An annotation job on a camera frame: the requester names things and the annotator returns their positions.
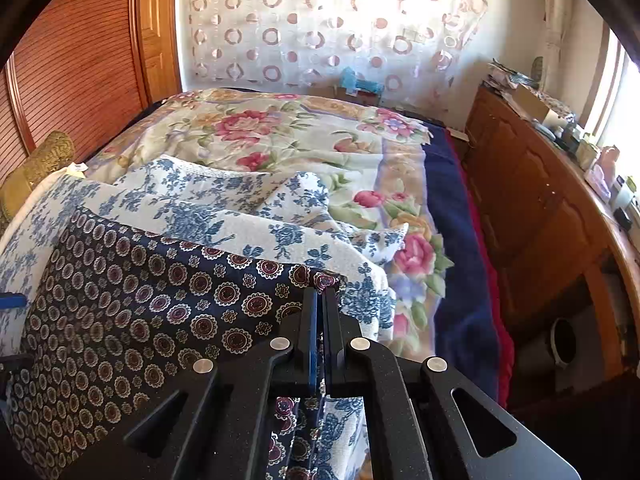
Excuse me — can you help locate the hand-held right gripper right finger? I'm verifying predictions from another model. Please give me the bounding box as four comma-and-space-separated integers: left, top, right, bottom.
322, 290, 587, 480

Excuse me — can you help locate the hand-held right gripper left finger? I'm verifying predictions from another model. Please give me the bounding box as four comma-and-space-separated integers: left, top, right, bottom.
65, 287, 321, 480

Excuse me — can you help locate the navy medallion print garment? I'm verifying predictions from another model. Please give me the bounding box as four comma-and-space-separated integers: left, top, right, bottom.
0, 207, 346, 480

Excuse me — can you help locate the gold patterned pillow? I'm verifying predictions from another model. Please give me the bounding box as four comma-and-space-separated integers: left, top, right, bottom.
0, 130, 76, 223

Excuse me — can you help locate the navy blanket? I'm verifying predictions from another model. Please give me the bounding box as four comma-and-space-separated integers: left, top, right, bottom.
422, 124, 501, 402

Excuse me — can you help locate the grey metal bucket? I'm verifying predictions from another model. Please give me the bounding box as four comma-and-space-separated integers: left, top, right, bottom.
515, 310, 587, 392

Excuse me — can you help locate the floral blanket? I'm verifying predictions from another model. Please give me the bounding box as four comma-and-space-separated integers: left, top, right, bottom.
85, 87, 456, 361

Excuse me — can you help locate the wooden wardrobe door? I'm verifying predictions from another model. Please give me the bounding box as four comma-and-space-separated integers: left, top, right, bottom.
0, 0, 181, 186

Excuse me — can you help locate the wooden cabinet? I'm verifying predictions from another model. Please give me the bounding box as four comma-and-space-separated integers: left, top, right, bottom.
462, 85, 640, 376

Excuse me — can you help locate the blue plastic bag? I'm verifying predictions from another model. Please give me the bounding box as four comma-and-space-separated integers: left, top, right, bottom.
340, 67, 387, 97

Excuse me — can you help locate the cardboard box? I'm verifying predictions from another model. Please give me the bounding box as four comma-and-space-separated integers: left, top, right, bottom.
515, 85, 552, 122

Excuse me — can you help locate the pink figurine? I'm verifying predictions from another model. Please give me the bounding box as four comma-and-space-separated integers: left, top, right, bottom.
585, 145, 622, 202

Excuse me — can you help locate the pile of papers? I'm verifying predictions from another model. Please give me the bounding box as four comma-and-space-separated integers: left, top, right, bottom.
487, 57, 536, 92

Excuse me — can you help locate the circle print sheer curtain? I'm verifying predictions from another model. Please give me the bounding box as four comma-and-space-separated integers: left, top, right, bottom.
177, 0, 488, 106

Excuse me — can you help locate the white jar green lid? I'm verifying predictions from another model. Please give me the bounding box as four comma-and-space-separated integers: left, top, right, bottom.
612, 175, 637, 211

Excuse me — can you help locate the window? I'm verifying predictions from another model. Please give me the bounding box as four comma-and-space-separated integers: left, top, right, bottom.
582, 25, 640, 146

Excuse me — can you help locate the cream side curtain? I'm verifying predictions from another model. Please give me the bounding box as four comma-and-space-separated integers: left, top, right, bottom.
542, 0, 577, 103

